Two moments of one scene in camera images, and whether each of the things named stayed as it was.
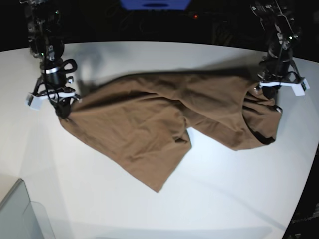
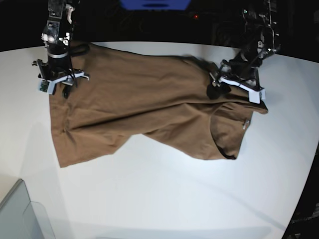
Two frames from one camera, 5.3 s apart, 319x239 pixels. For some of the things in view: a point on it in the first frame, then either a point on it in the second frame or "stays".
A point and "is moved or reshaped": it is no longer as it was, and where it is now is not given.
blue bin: (155, 5) stays
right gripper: (303, 83) → (233, 72)
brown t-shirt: (140, 121) is moved or reshaped
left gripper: (61, 96) → (66, 78)
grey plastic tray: (21, 218) stays
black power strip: (213, 16) stays
